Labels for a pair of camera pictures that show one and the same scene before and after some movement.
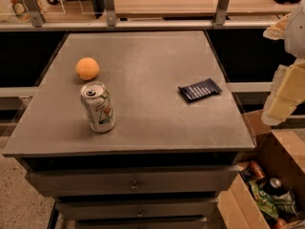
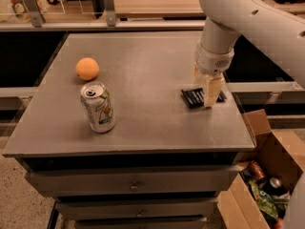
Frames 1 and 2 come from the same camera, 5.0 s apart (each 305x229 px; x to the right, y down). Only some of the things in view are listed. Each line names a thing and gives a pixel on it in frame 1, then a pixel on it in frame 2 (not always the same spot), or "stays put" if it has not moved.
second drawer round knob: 139,213 stays put
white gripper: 295,32 → 212,62
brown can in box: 255,170 stays put
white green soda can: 97,104 stays put
